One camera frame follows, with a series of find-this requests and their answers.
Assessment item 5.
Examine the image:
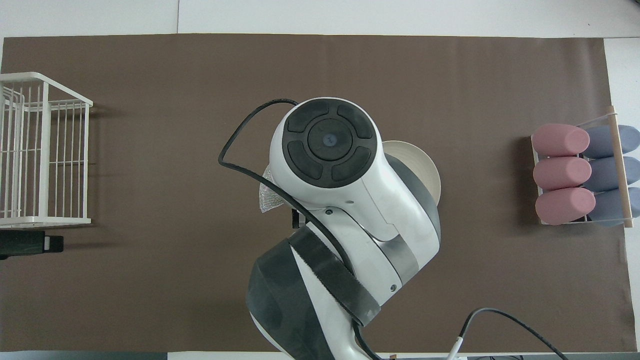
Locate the pink plastic cup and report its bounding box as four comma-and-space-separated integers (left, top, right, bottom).
533, 156, 592, 191
531, 123, 591, 157
535, 187, 597, 226

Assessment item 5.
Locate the cream round plate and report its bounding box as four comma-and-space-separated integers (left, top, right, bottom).
382, 140, 442, 207

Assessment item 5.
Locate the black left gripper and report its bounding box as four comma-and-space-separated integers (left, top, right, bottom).
0, 230, 65, 260

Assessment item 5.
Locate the blue plastic cup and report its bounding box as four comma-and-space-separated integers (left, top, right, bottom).
582, 125, 640, 159
587, 187, 640, 227
582, 156, 640, 193

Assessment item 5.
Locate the white wire dish rack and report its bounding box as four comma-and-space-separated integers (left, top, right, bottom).
0, 72, 94, 229

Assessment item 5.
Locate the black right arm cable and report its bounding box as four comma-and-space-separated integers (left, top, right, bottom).
218, 98, 571, 360

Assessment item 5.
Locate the white cup rack wooden bar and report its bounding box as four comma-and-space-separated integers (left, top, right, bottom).
531, 105, 635, 229

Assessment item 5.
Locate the clear bubble wrap piece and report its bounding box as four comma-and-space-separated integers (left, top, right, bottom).
259, 166, 287, 214

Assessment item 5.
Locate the brown table mat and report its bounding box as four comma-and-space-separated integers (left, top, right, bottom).
0, 33, 638, 353

